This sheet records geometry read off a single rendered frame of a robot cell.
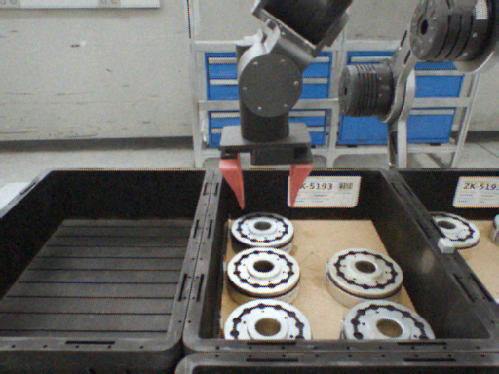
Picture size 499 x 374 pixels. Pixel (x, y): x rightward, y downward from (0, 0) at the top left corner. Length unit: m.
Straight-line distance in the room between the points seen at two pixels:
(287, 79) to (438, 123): 2.43
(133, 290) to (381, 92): 1.07
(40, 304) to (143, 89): 2.79
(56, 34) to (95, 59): 0.31
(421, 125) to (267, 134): 2.30
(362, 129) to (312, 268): 2.00
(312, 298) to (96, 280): 0.31
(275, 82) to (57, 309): 0.42
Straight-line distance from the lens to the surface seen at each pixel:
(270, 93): 0.36
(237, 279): 0.55
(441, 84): 2.70
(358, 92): 1.41
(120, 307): 0.59
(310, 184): 0.71
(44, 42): 3.45
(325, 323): 0.55
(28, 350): 0.43
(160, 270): 0.64
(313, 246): 0.68
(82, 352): 0.41
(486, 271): 0.71
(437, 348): 0.41
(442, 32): 0.97
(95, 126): 3.50
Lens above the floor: 1.22
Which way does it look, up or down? 28 degrees down
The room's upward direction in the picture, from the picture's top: straight up
